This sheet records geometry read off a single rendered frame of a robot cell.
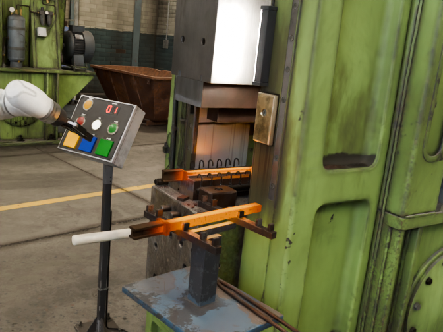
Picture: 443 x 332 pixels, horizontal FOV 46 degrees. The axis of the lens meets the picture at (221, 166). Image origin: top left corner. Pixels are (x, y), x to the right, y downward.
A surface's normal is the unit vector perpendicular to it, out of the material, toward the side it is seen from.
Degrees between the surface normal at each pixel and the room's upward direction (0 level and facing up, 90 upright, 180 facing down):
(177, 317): 0
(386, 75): 90
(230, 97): 90
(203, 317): 0
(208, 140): 90
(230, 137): 90
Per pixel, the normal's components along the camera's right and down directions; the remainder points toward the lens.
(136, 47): 0.69, 0.24
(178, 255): -0.83, 0.05
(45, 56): 0.61, 0.06
